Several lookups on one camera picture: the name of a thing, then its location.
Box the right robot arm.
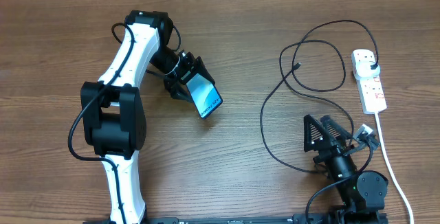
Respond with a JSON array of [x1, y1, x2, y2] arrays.
[[296, 115, 388, 223]]

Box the white charger plug adapter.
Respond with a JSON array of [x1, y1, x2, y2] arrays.
[[353, 62, 381, 80]]

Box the white power strip cord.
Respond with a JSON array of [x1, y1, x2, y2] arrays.
[[373, 112, 415, 224]]

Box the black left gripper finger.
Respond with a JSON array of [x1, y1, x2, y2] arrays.
[[187, 56, 215, 84], [164, 79, 193, 103]]

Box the white power strip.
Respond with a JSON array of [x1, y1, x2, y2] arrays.
[[351, 49, 387, 114]]

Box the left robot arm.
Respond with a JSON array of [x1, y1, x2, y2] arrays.
[[72, 10, 223, 223]]

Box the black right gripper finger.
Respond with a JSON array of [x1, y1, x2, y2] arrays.
[[303, 115, 331, 152], [320, 115, 352, 141]]

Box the blue screen Galaxy smartphone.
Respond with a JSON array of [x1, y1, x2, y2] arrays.
[[186, 74, 223, 119]]

